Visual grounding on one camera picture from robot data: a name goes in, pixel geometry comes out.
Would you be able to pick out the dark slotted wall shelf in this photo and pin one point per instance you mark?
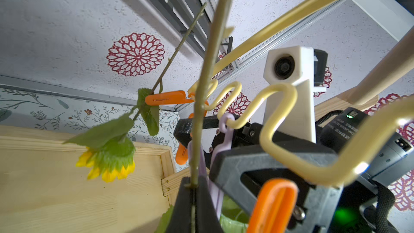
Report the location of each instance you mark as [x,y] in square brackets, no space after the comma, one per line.
[181,13]

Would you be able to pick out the purple clothespin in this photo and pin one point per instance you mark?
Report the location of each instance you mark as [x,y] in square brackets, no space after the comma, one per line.
[216,194]

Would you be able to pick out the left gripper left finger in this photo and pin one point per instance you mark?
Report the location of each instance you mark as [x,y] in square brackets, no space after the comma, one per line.
[180,221]

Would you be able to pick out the red artificial flower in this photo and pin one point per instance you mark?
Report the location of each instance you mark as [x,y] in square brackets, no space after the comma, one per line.
[216,36]

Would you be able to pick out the orange clothespin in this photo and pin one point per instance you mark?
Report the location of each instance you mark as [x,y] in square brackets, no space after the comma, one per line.
[182,134]
[168,98]
[273,209]

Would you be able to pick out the yellow artificial flower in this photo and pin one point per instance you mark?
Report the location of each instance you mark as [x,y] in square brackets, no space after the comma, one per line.
[109,151]

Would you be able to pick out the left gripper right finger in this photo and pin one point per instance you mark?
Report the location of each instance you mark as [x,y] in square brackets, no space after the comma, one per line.
[206,220]

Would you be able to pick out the wooden clothes rack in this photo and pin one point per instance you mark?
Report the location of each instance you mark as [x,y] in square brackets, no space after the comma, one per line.
[42,189]

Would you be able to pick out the orange clothespin at end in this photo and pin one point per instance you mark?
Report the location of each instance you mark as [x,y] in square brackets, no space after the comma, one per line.
[168,98]

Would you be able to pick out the yellow wavy clothes hanger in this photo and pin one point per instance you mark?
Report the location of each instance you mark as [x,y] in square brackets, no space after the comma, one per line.
[402,61]

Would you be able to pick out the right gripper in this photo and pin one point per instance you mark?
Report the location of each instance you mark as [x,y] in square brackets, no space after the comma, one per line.
[241,172]

